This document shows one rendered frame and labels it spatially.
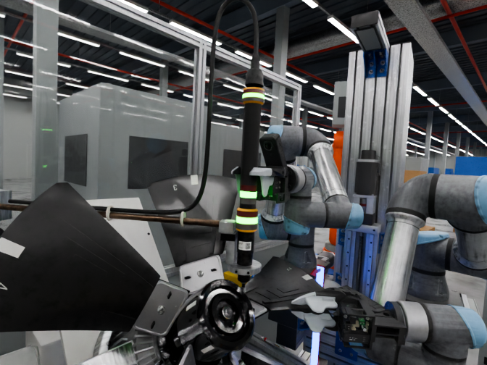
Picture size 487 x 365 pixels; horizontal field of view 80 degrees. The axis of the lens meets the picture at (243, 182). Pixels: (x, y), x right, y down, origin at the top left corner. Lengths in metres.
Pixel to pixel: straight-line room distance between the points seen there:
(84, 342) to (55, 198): 0.33
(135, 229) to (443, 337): 0.75
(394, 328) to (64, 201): 0.62
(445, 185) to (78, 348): 0.88
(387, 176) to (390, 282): 0.69
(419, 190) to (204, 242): 0.55
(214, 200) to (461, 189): 0.58
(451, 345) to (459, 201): 0.31
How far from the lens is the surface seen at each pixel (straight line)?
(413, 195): 0.85
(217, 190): 0.72
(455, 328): 0.74
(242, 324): 0.57
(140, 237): 0.87
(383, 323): 0.67
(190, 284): 0.63
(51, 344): 1.05
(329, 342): 1.43
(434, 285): 1.27
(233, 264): 0.61
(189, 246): 0.65
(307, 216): 0.82
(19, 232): 0.53
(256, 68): 0.61
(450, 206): 0.85
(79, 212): 0.52
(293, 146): 1.11
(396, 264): 0.82
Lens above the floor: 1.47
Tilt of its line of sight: 3 degrees down
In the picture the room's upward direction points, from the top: 3 degrees clockwise
